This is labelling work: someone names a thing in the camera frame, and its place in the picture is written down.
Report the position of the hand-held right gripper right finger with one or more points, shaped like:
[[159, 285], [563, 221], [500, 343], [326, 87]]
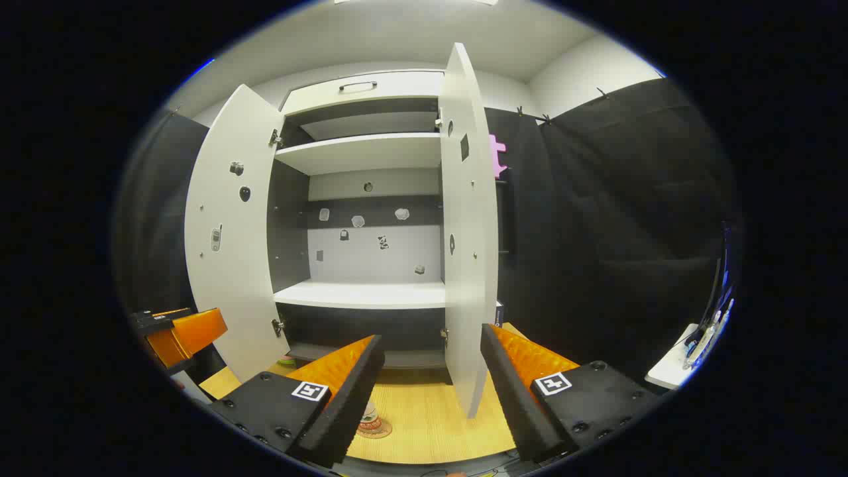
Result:
[[513, 404]]

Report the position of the clear plastic bottle red label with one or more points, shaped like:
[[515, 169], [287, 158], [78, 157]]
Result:
[[370, 415]]

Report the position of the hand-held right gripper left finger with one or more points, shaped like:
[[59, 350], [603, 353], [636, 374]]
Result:
[[354, 404]]

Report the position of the white side table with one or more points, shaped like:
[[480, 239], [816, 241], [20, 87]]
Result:
[[669, 371]]

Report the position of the dark navy book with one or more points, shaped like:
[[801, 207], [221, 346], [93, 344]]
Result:
[[499, 314]]

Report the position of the white cabinet door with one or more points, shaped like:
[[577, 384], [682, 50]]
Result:
[[467, 278], [225, 278]]

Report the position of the black backdrop cloth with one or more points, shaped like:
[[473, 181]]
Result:
[[596, 232]]

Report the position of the white cabinet shelf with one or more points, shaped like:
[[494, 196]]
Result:
[[358, 152], [358, 295]]

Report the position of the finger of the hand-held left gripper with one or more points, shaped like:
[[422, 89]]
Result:
[[199, 331]]

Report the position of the white cabinet drawer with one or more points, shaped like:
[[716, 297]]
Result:
[[397, 87]]

